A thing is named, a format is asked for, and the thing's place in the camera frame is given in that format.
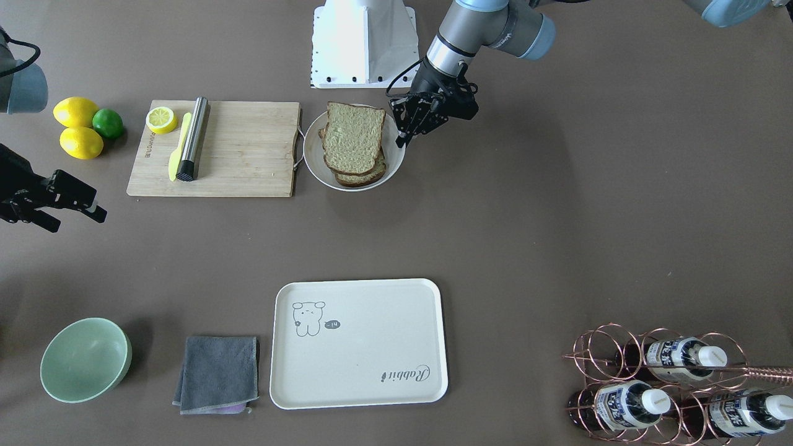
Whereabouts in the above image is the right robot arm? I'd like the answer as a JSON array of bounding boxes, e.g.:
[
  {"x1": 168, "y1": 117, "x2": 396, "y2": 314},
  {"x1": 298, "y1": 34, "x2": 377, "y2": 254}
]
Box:
[{"x1": 1, "y1": 29, "x2": 107, "y2": 232}]

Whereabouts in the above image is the wooden cutting board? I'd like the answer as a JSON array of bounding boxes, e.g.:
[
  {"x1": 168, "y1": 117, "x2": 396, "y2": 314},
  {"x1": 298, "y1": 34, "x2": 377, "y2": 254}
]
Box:
[{"x1": 127, "y1": 101, "x2": 301, "y2": 198}]

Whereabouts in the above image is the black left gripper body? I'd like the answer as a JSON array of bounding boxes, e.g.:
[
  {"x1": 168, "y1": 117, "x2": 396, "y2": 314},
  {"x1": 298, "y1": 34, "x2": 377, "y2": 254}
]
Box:
[{"x1": 409, "y1": 59, "x2": 462, "y2": 102}]

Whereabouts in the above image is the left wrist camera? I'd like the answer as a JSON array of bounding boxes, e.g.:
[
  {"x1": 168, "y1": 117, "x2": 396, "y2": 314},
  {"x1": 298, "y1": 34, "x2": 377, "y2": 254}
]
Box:
[{"x1": 436, "y1": 77, "x2": 479, "y2": 120}]

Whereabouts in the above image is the half lemon slice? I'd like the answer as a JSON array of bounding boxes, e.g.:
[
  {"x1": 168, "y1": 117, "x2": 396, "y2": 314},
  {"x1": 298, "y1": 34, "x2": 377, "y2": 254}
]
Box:
[{"x1": 146, "y1": 105, "x2": 178, "y2": 134}]

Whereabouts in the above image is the white round plate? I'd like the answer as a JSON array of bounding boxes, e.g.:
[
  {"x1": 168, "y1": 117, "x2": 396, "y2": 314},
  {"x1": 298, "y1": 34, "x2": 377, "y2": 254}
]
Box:
[{"x1": 303, "y1": 111, "x2": 406, "y2": 192}]

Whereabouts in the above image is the yellow lemon near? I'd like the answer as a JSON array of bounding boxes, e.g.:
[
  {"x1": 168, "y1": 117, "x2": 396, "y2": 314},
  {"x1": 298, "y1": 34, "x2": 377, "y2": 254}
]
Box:
[{"x1": 59, "y1": 127, "x2": 104, "y2": 160}]

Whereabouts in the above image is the steel muddler black tip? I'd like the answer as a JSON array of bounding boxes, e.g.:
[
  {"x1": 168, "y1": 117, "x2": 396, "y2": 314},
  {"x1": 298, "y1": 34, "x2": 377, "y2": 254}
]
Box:
[{"x1": 175, "y1": 96, "x2": 210, "y2": 181}]

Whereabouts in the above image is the tea bottle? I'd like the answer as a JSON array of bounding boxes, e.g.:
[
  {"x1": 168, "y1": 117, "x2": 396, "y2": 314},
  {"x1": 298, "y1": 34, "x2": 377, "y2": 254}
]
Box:
[
  {"x1": 613, "y1": 337, "x2": 728, "y2": 384},
  {"x1": 680, "y1": 388, "x2": 792, "y2": 440},
  {"x1": 566, "y1": 379, "x2": 672, "y2": 434}
]

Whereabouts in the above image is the bread slice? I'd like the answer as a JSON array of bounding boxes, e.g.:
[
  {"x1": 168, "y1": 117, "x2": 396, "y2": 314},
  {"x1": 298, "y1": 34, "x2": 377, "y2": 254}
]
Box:
[
  {"x1": 322, "y1": 102, "x2": 386, "y2": 176},
  {"x1": 317, "y1": 127, "x2": 387, "y2": 187}
]

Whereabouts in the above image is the tea bottle front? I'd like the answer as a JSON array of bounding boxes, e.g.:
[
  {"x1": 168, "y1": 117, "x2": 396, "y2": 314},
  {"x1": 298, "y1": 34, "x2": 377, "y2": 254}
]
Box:
[{"x1": 566, "y1": 379, "x2": 672, "y2": 434}]

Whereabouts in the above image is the copper wire bottle rack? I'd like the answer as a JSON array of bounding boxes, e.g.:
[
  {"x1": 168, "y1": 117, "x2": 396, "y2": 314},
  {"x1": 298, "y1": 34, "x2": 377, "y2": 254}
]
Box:
[{"x1": 566, "y1": 323, "x2": 791, "y2": 445}]

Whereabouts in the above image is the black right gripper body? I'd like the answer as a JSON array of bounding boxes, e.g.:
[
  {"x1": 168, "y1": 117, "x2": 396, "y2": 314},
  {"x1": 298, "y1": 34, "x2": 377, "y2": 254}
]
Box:
[{"x1": 1, "y1": 144, "x2": 50, "y2": 224}]

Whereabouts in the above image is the green lime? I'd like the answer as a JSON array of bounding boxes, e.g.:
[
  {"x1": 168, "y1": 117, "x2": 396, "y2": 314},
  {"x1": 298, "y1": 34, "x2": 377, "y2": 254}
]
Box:
[{"x1": 92, "y1": 109, "x2": 125, "y2": 139}]

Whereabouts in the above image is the green ceramic bowl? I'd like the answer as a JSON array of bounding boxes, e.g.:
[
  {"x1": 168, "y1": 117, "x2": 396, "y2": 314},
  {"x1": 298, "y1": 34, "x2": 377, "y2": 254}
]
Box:
[{"x1": 40, "y1": 317, "x2": 133, "y2": 404}]

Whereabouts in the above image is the bread slice under egg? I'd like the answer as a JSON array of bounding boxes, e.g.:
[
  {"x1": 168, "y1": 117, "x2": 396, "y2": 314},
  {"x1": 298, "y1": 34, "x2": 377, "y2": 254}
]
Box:
[{"x1": 317, "y1": 127, "x2": 387, "y2": 187}]

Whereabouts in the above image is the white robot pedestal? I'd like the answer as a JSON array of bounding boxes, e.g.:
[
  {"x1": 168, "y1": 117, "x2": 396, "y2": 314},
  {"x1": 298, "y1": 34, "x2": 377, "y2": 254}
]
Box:
[{"x1": 310, "y1": 1, "x2": 420, "y2": 89}]

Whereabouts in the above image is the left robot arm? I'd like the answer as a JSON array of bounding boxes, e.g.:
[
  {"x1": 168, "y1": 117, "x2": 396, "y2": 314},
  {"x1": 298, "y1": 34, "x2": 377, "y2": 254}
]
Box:
[{"x1": 386, "y1": 1, "x2": 791, "y2": 160}]

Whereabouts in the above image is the yellow lemon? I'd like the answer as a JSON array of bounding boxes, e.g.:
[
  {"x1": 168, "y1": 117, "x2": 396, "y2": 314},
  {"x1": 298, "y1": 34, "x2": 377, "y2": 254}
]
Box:
[
  {"x1": 52, "y1": 97, "x2": 100, "y2": 129},
  {"x1": 59, "y1": 127, "x2": 104, "y2": 160}
]

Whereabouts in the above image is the yellow plastic knife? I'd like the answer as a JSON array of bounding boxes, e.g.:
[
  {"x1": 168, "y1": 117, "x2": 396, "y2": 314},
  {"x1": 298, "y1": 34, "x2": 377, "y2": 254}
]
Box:
[{"x1": 167, "y1": 112, "x2": 192, "y2": 181}]

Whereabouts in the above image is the cream rabbit tray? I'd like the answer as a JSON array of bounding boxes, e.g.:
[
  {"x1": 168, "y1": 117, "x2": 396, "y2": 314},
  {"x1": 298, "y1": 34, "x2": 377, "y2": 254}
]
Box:
[{"x1": 269, "y1": 278, "x2": 449, "y2": 410}]

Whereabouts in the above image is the yellow lemon far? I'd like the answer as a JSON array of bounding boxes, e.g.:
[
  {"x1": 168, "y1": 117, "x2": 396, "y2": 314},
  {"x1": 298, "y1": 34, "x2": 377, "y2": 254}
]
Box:
[{"x1": 52, "y1": 97, "x2": 100, "y2": 129}]

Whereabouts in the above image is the grey folded cloth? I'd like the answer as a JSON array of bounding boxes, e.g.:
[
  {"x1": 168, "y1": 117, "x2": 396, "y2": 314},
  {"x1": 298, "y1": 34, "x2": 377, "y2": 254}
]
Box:
[{"x1": 172, "y1": 336, "x2": 260, "y2": 415}]

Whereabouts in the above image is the tea bottle back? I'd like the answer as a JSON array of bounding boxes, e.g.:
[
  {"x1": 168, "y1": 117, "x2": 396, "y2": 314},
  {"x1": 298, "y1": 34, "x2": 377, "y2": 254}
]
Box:
[{"x1": 613, "y1": 337, "x2": 728, "y2": 384}]

